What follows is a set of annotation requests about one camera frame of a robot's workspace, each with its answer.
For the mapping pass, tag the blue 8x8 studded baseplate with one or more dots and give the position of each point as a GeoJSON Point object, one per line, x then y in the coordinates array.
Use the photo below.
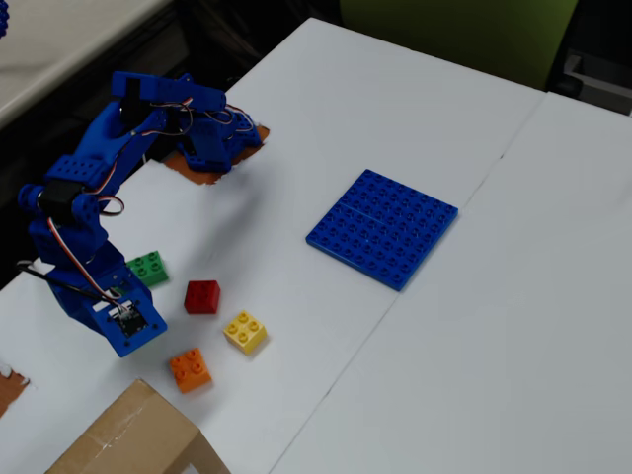
{"type": "Point", "coordinates": [382, 229]}

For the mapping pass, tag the beige side desk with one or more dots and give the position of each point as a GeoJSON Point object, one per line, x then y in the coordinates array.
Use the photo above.
{"type": "Point", "coordinates": [59, 44]}

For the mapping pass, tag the green chair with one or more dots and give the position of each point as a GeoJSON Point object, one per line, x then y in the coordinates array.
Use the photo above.
{"type": "Point", "coordinates": [444, 34]}

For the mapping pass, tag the blue wrist camera housing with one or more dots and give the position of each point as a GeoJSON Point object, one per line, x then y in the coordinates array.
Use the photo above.
{"type": "Point", "coordinates": [112, 337]}

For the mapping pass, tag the yellow 2x2 block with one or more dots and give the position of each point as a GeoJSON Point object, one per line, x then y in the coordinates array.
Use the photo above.
{"type": "Point", "coordinates": [245, 332]}

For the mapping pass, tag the red 2x2 block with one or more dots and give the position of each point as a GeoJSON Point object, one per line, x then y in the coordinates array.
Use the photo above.
{"type": "Point", "coordinates": [202, 297]}

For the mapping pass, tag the black office chair base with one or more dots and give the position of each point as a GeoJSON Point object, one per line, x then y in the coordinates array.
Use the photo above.
{"type": "Point", "coordinates": [568, 86]}

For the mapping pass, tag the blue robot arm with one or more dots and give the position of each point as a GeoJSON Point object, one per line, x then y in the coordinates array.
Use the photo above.
{"type": "Point", "coordinates": [163, 91]}

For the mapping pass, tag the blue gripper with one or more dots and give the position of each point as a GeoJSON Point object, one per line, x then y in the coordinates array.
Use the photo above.
{"type": "Point", "coordinates": [121, 280]}

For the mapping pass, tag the orange 2x2 block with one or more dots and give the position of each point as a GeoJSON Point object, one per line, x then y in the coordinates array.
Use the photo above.
{"type": "Point", "coordinates": [191, 370]}

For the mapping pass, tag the green 2x2 block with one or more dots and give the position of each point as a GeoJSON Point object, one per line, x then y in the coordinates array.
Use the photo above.
{"type": "Point", "coordinates": [150, 269]}

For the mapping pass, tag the brown cardboard box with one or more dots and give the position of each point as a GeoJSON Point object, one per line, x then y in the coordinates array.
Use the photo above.
{"type": "Point", "coordinates": [133, 434]}

